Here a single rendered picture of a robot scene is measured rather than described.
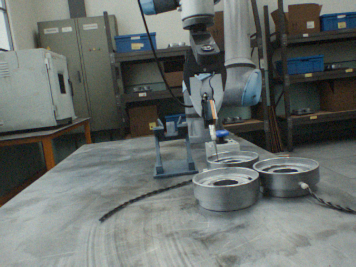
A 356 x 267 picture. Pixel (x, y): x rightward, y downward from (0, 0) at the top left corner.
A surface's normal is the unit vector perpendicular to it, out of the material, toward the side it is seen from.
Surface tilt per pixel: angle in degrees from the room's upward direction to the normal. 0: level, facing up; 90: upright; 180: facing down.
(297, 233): 0
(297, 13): 94
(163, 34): 90
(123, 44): 90
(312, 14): 93
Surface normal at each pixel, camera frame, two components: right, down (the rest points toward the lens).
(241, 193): 0.29, 0.10
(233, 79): -0.46, -0.09
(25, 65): 0.07, 0.13
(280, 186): -0.45, 0.18
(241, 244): -0.11, -0.98
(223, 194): -0.22, 0.16
